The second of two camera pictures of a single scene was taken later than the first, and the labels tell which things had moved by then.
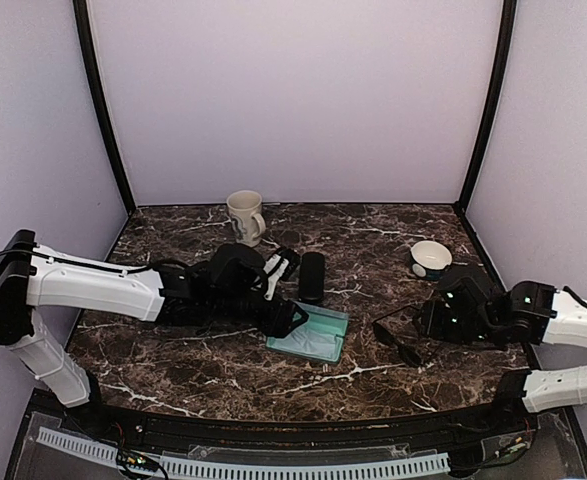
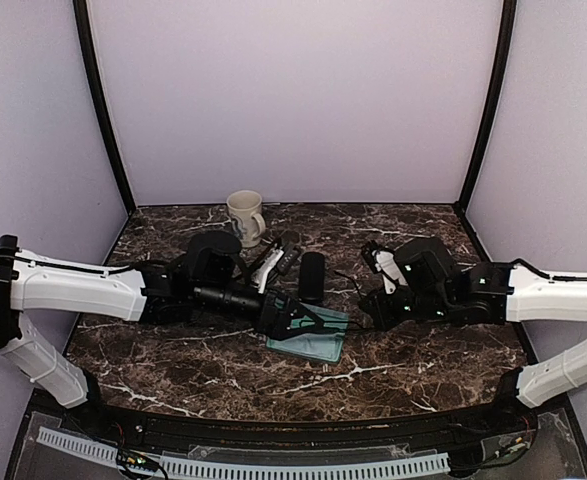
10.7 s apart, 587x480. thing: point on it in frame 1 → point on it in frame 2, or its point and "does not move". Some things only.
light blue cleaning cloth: x=319 y=337 does not move
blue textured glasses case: x=320 y=335 does not move
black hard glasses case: x=312 y=274 does not move
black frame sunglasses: x=407 y=354 → x=366 y=311
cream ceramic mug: x=248 y=222 does not move
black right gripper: x=431 y=319 → x=383 y=317
